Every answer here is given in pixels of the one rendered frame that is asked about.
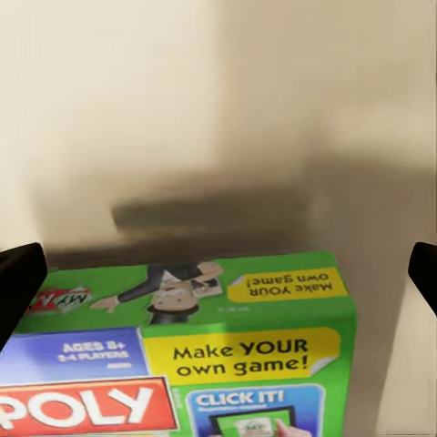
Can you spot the bed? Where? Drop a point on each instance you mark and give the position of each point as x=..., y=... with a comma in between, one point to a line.
x=137, y=132

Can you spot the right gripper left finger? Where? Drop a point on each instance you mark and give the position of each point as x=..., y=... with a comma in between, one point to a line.
x=22, y=272

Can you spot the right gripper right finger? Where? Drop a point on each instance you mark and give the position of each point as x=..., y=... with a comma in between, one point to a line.
x=423, y=271

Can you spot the board game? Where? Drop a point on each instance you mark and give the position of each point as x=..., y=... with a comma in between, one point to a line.
x=244, y=347

